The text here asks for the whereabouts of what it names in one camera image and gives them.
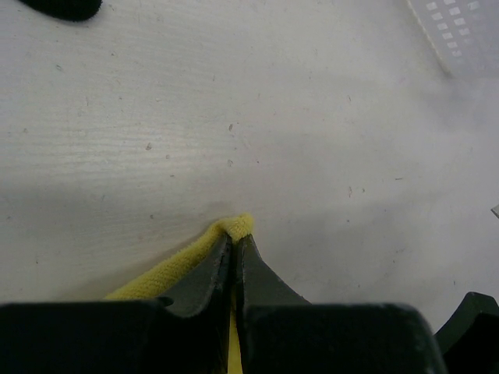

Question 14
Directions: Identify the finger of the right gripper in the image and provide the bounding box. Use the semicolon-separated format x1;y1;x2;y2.
435;291;498;355

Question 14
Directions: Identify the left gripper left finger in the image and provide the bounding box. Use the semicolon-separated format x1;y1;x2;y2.
155;234;233;373

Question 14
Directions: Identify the grey and pink towel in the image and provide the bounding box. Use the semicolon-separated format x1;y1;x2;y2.
20;0;102;22

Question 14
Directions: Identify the grey and yellow towel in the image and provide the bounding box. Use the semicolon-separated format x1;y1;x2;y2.
103;212;257;374

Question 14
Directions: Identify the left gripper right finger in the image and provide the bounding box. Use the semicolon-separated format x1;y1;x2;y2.
235;235;310;373

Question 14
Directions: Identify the white plastic basket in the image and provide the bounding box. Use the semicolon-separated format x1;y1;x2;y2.
408;0;498;79

